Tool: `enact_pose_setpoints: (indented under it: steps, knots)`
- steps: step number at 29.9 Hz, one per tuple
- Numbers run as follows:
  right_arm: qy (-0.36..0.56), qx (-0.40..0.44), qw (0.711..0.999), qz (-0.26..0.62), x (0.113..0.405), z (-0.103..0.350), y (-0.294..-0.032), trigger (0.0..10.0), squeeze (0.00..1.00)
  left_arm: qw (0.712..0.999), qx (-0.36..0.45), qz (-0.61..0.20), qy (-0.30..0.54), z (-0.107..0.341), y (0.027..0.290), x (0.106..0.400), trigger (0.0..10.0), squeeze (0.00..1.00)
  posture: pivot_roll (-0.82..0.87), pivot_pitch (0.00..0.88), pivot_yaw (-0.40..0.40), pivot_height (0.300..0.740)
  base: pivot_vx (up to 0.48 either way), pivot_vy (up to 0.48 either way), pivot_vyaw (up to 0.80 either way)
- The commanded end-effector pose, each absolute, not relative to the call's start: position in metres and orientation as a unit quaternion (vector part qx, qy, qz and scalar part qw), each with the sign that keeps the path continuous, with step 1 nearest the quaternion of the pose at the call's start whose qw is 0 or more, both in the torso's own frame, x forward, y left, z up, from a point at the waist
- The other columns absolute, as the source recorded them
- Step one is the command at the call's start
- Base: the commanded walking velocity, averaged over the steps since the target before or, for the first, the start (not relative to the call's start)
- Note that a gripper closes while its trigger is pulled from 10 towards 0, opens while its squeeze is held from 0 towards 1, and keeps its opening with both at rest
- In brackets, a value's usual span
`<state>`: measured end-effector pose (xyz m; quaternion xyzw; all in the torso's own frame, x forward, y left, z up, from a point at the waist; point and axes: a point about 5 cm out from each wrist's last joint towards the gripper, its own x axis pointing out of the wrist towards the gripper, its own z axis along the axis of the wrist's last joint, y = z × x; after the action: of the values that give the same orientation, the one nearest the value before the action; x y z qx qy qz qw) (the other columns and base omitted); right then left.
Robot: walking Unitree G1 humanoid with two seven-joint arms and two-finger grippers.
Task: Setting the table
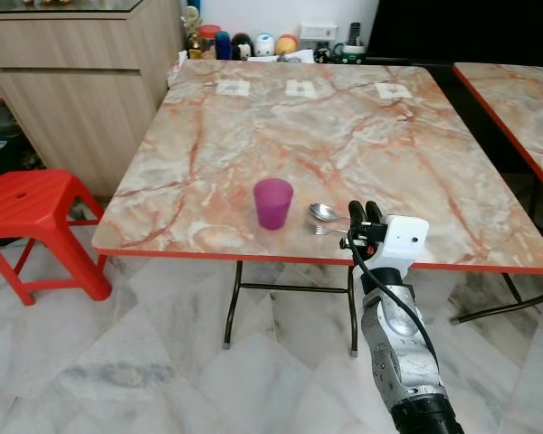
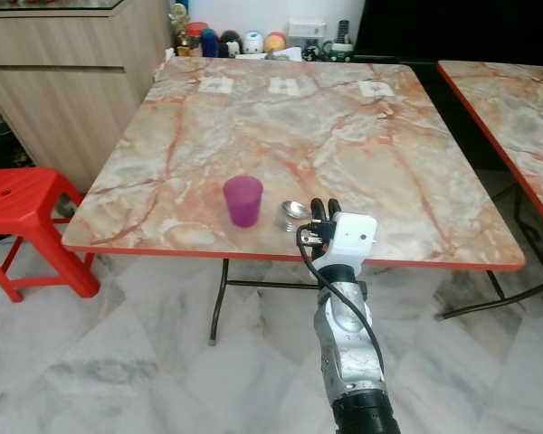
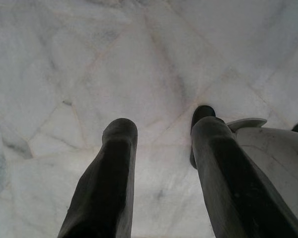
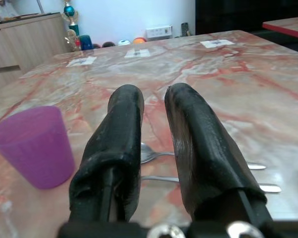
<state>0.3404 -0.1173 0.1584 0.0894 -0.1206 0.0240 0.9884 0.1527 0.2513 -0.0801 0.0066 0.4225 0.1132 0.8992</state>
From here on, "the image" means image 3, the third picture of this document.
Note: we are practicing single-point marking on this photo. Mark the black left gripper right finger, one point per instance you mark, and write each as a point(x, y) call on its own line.
point(226, 173)

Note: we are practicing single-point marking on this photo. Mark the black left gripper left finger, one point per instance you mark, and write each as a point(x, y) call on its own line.
point(109, 173)

